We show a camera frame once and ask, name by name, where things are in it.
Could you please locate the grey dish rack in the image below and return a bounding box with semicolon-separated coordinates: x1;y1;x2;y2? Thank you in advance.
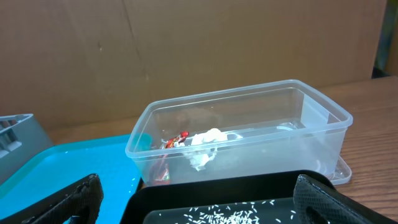
1;114;54;183

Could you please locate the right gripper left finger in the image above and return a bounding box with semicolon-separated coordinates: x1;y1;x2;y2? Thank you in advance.
1;174;104;224

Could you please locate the pile of spilled rice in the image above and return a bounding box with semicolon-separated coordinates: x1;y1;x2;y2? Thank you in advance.
179;198;297;224

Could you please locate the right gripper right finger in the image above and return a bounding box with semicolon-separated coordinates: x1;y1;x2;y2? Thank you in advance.
293;174;397;224

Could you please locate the white tissue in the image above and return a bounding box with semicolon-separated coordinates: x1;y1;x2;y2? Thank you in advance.
183;128;228;171

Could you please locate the brown cardboard backdrop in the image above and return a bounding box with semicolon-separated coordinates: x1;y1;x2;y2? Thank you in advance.
1;0;386;129

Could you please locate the black tray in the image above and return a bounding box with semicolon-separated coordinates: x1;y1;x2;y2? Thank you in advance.
119;169;340;224

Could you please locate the teal plastic tray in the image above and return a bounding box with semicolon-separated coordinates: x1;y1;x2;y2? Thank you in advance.
1;136;141;223

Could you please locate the red snack wrapper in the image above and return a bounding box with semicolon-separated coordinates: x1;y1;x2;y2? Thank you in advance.
149;131;190;185

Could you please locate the clear plastic bin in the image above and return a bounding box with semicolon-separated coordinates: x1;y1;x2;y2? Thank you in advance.
125;80;353;186

